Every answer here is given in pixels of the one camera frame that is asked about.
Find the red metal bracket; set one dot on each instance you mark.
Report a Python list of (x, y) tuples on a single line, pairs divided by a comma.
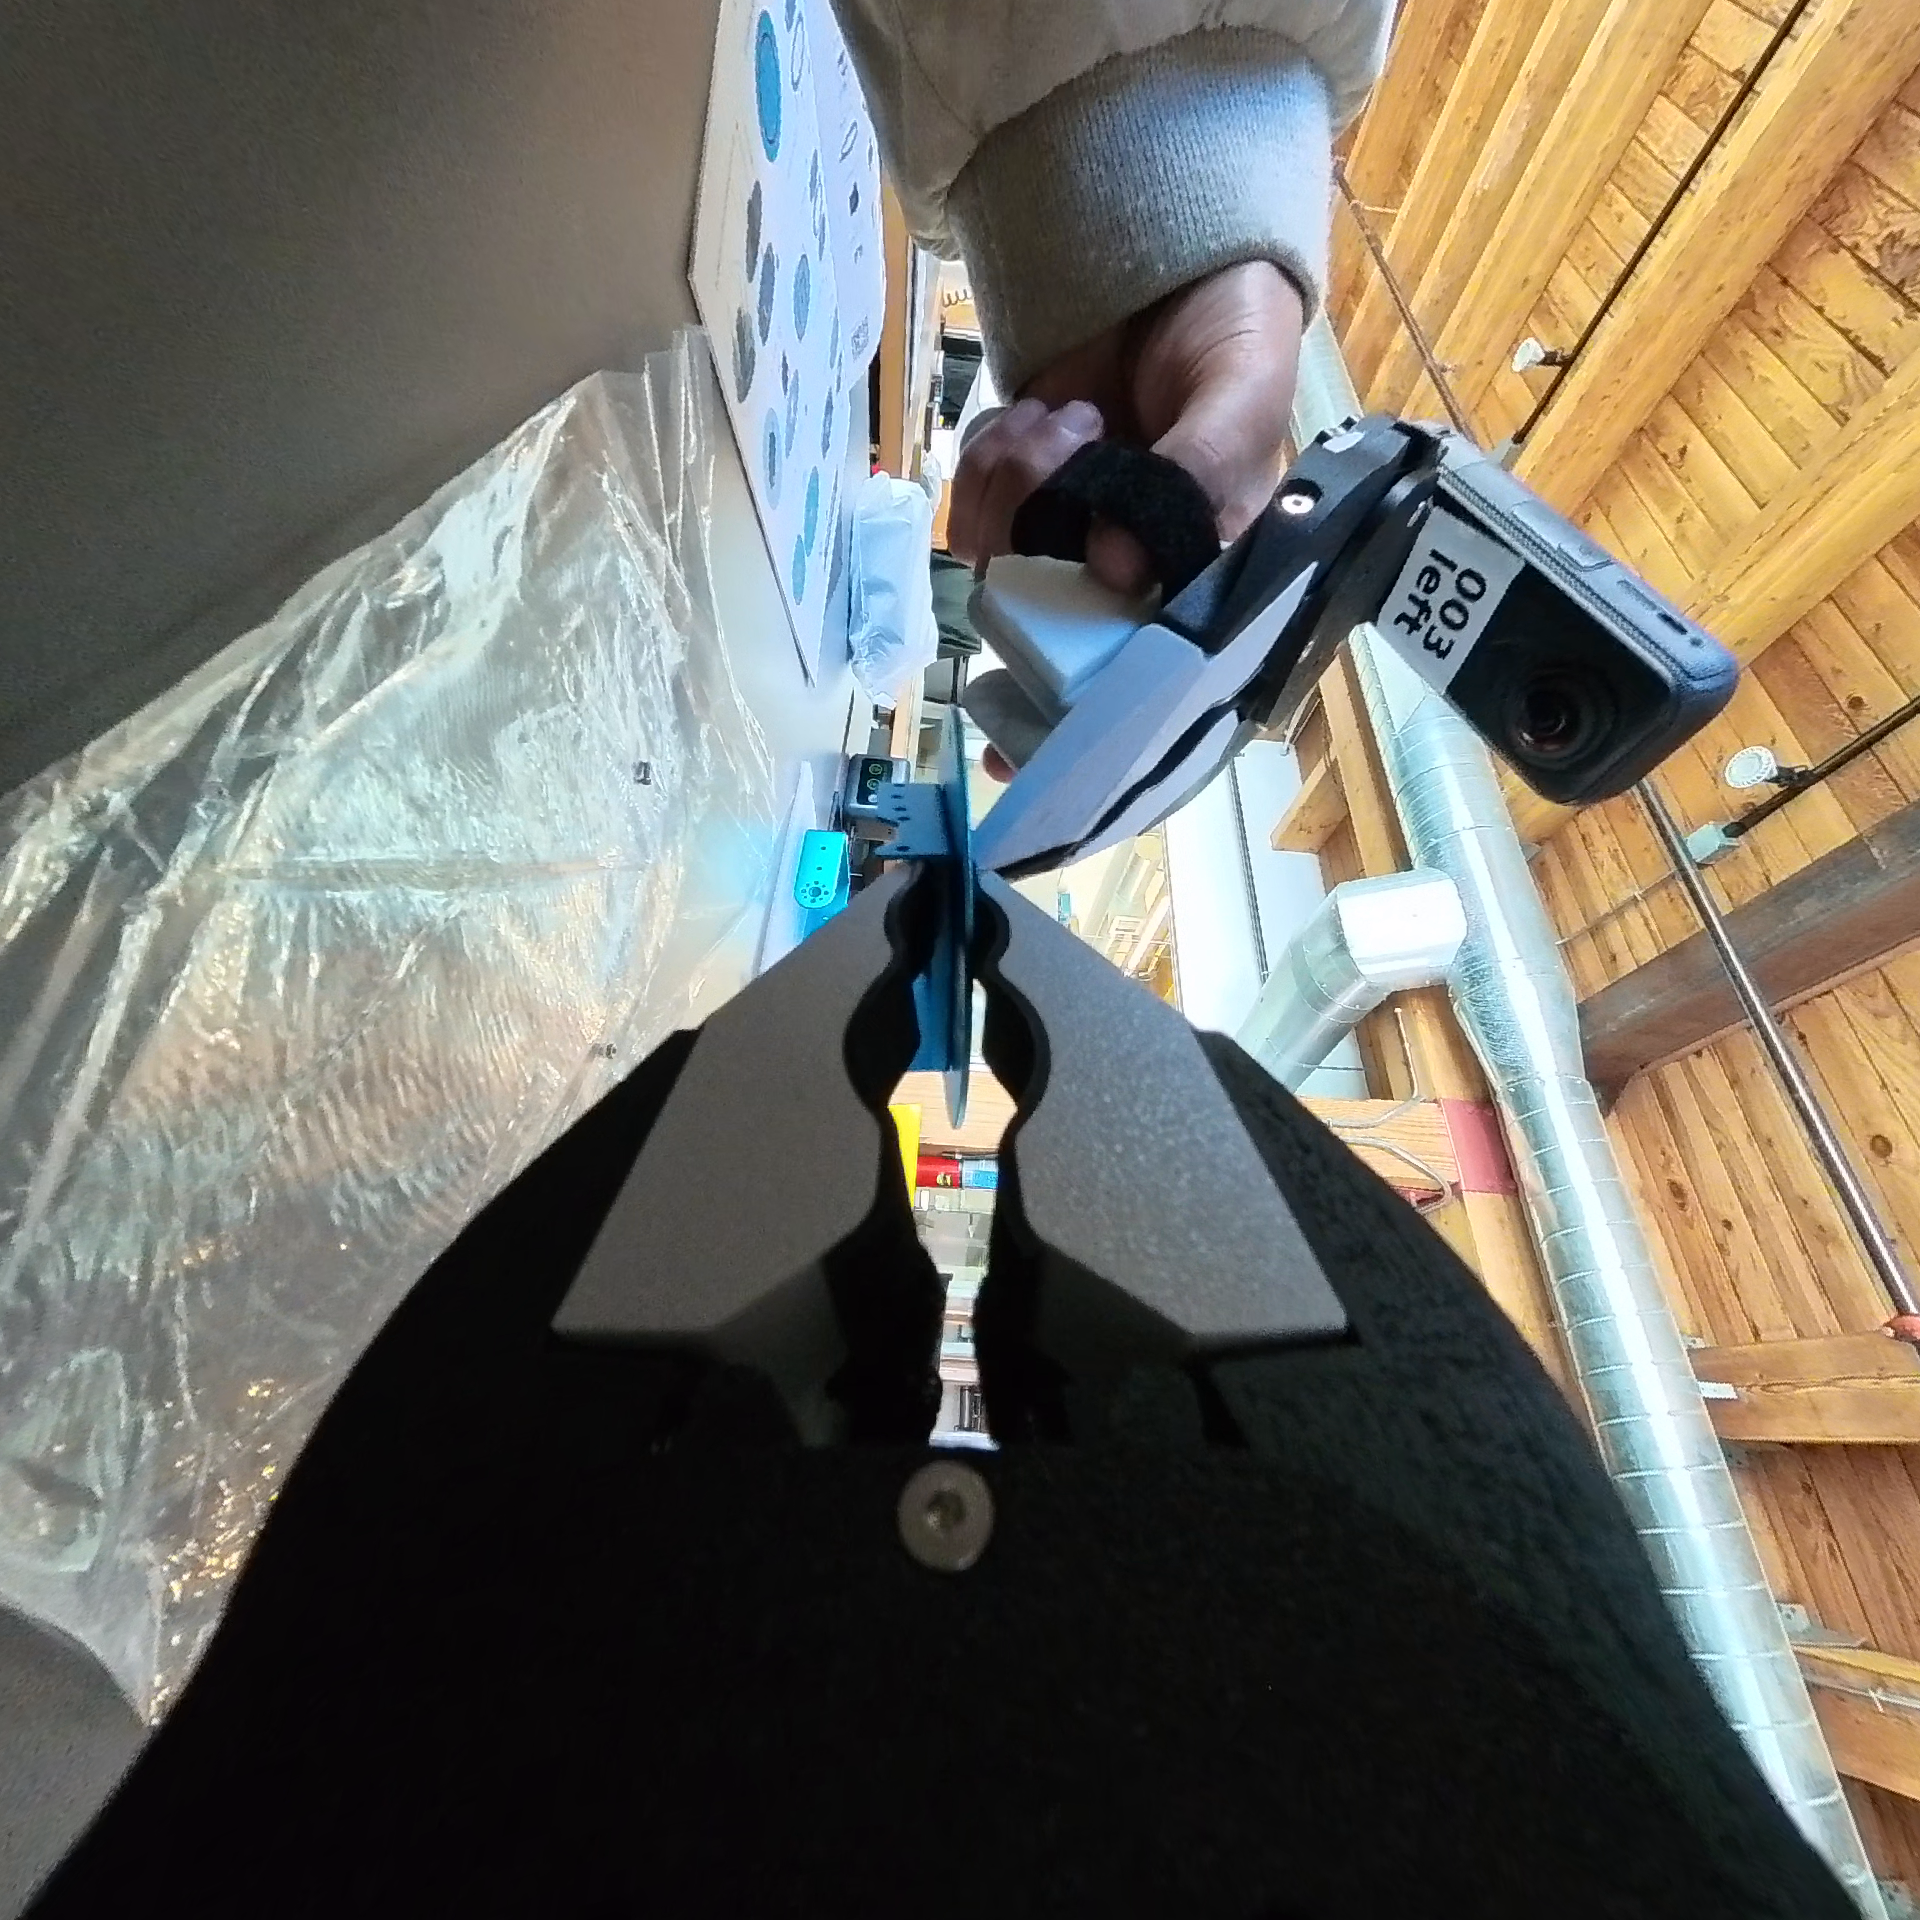
[(1477, 1149)]

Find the instruction booklet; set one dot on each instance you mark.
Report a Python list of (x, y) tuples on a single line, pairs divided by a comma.
[(751, 375)]

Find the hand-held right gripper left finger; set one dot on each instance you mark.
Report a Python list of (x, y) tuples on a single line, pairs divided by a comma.
[(720, 1185)]

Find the yellow bin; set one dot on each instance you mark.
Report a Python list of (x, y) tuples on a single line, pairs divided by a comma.
[(905, 1149)]

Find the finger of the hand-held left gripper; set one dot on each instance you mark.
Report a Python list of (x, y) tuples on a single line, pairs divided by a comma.
[(1178, 780), (1109, 722)]

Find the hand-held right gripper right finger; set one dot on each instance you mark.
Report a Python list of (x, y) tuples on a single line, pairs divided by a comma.
[(1185, 1185)]

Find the wooden ceiling beam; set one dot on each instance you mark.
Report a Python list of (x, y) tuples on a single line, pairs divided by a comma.
[(1382, 1142)]

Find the thick wooden post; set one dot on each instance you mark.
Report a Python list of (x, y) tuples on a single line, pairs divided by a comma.
[(1485, 1277)]

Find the person's left hand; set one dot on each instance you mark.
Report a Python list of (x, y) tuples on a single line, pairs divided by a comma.
[(1185, 375)]

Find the silver air duct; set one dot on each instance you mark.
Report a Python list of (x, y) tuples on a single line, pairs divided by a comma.
[(1575, 1202)]

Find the white foam sheet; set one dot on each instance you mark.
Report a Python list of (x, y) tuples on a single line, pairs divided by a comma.
[(779, 931)]

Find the blue round plate with bracket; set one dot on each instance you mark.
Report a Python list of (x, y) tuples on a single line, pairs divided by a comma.
[(914, 821)]

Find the white track spotlight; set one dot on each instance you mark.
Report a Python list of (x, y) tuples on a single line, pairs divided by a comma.
[(1747, 770)]

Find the clear plastic bag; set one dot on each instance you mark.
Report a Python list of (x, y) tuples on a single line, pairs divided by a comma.
[(299, 902)]

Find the crumpled white plastic bag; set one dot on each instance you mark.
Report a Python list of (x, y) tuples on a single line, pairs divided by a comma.
[(893, 586)]

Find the small grey power unit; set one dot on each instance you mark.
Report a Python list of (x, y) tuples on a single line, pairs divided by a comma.
[(869, 783)]

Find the blue metal U bracket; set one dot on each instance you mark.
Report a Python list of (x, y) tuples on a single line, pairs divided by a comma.
[(818, 870)]

